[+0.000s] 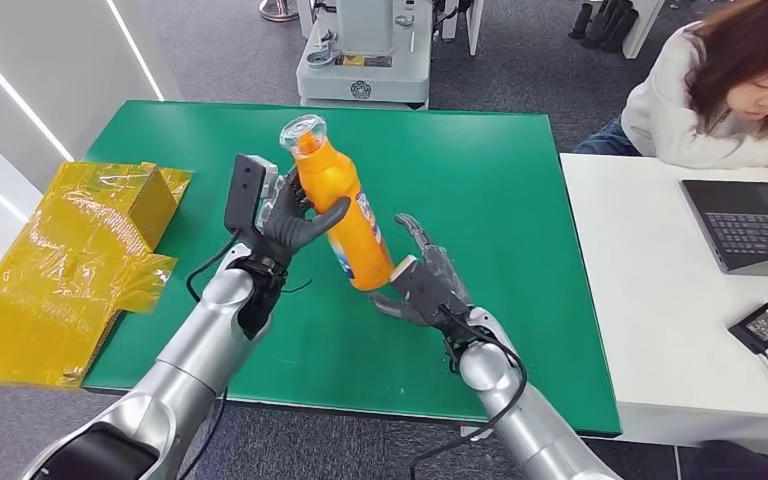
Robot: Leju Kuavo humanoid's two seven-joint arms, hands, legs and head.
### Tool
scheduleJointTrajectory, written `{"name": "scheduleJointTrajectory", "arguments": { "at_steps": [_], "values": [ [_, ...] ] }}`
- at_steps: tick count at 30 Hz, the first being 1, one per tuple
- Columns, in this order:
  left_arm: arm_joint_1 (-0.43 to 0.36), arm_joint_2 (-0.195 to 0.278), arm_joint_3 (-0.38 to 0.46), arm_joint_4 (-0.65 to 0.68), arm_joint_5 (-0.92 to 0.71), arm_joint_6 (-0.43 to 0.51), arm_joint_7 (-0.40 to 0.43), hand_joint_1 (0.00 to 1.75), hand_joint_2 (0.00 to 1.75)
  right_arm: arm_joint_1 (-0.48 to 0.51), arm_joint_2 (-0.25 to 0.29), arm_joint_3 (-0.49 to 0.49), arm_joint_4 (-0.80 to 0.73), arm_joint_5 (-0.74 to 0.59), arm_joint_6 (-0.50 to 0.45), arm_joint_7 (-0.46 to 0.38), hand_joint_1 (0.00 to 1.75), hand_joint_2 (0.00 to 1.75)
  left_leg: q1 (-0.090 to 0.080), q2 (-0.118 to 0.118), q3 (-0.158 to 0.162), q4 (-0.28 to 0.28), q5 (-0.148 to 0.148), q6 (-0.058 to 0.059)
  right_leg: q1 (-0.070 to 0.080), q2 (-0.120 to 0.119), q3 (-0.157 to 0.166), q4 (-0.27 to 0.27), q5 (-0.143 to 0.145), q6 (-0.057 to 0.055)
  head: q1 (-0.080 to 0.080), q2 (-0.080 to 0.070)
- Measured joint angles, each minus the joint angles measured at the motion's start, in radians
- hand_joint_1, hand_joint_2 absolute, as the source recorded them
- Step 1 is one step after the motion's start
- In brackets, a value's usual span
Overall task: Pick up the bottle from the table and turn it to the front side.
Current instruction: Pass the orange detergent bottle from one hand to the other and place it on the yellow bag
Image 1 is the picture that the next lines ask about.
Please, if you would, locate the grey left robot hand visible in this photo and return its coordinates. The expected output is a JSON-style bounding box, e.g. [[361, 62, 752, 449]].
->
[[251, 165, 352, 266]]

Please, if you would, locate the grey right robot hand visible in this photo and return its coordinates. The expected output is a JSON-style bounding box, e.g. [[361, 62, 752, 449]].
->
[[368, 213, 475, 329]]

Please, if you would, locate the orange detergent bottle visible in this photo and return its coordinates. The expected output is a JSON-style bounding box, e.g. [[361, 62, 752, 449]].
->
[[279, 113, 395, 293]]

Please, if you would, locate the dark grey laptop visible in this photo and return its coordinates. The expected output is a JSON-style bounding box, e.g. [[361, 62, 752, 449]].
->
[[678, 180, 768, 280]]

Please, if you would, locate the person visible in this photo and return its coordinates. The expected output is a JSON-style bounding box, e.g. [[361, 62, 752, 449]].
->
[[572, 0, 768, 177]]

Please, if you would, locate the black power adapter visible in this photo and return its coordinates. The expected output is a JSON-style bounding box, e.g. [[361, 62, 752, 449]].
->
[[728, 299, 768, 354]]

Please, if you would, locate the white machine base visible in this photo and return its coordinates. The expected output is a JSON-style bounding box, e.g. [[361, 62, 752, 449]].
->
[[296, 0, 435, 111]]

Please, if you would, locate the white cabinet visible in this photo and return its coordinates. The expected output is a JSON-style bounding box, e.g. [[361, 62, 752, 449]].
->
[[622, 0, 667, 62]]

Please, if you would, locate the silver chair base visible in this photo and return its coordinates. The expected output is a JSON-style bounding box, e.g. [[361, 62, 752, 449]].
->
[[259, 0, 300, 24]]

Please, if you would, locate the black boot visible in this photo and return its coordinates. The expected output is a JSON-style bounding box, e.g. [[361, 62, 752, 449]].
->
[[568, 3, 595, 42], [582, 0, 640, 56]]

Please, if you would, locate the yellow taped cardboard box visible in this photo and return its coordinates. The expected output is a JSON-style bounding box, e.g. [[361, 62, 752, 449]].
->
[[0, 160, 194, 389]]

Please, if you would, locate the white furniture panel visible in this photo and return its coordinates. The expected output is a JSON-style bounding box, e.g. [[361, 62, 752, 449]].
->
[[440, 0, 486, 59]]

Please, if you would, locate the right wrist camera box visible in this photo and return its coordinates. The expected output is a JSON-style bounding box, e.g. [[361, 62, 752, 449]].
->
[[390, 254, 455, 316]]

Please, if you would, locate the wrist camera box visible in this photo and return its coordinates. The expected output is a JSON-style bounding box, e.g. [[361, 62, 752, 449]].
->
[[390, 254, 455, 316], [223, 153, 281, 233]]

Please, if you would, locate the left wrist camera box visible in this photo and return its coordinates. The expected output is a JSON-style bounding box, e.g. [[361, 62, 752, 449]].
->
[[223, 153, 281, 233]]

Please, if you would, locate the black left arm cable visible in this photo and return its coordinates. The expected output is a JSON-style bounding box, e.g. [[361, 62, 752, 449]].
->
[[177, 230, 243, 480]]

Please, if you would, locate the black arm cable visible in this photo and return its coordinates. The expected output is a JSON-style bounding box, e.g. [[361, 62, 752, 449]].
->
[[177, 230, 243, 480], [409, 305, 530, 480]]

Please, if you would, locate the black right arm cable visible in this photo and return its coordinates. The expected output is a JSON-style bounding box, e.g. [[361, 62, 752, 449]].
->
[[409, 305, 530, 480]]

